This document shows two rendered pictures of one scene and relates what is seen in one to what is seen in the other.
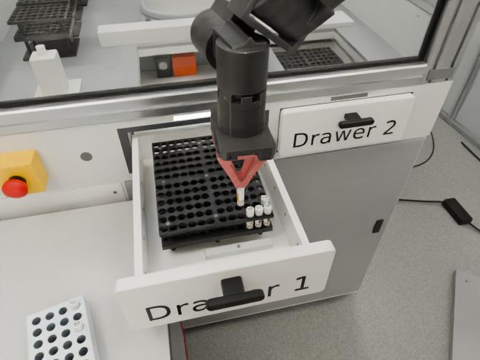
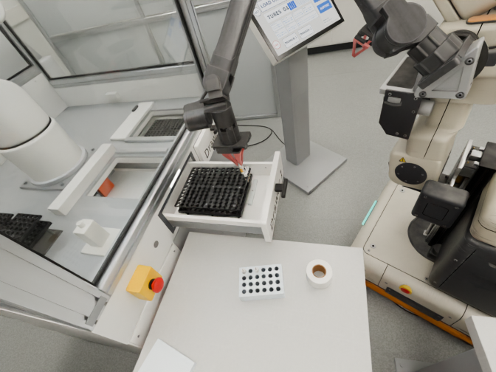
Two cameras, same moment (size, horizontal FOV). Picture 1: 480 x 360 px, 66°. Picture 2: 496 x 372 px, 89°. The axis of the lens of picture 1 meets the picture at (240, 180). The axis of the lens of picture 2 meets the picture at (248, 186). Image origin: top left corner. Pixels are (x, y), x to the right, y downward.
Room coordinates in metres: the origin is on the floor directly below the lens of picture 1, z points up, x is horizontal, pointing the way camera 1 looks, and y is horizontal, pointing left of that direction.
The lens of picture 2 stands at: (0.01, 0.47, 1.50)
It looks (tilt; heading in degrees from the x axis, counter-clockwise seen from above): 47 degrees down; 308
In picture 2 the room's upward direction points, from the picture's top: 17 degrees counter-clockwise
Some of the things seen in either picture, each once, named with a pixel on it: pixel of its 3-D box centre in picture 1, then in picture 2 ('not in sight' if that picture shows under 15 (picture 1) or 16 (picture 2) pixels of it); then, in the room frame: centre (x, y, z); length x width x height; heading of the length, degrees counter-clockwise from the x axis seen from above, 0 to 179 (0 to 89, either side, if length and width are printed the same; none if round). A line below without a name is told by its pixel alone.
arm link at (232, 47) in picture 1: (240, 61); (221, 115); (0.38, 0.00, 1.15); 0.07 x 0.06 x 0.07; 23
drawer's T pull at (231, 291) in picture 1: (233, 291); (280, 187); (0.24, 0.01, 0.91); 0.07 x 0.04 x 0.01; 103
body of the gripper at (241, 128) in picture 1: (241, 111); (229, 133); (0.38, 0.00, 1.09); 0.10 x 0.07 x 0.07; 11
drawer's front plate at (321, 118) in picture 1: (345, 125); (211, 133); (0.65, -0.22, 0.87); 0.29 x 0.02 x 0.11; 103
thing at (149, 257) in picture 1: (207, 186); (214, 193); (0.47, 0.06, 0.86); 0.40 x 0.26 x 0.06; 13
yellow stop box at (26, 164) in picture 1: (19, 174); (145, 283); (0.49, 0.40, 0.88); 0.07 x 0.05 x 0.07; 103
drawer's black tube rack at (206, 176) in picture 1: (207, 188); (215, 192); (0.46, 0.06, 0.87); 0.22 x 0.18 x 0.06; 13
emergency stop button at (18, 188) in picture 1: (16, 186); (156, 284); (0.46, 0.39, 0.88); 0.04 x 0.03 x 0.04; 103
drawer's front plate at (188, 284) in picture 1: (229, 286); (273, 193); (0.27, 0.01, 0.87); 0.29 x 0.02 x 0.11; 103
